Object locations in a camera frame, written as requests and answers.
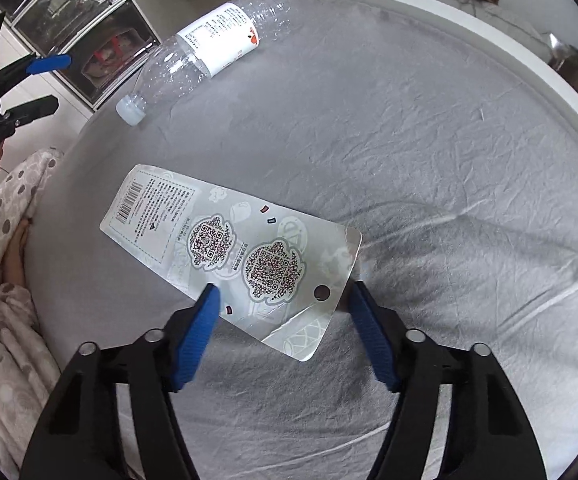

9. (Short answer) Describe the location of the white QR code package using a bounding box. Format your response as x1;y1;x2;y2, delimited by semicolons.
100;163;364;363

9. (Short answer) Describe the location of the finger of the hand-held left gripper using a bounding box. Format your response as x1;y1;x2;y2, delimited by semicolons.
0;94;60;129
0;53;74;94

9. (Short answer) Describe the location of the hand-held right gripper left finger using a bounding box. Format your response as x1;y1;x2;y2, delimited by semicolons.
19;282;222;480

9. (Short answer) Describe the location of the light grey storage bag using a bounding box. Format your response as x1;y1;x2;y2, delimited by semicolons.
338;0;556;57

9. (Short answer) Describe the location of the grey bed sheet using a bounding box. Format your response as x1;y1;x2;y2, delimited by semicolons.
23;0;578;480

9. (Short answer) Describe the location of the clear plastic bottle white label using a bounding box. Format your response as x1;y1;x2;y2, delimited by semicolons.
115;0;294;126

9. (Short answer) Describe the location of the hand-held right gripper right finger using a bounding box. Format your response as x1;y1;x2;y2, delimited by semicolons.
351;280;546;480

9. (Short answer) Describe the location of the stack of clear storage boxes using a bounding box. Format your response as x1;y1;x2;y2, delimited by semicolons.
0;0;162;112

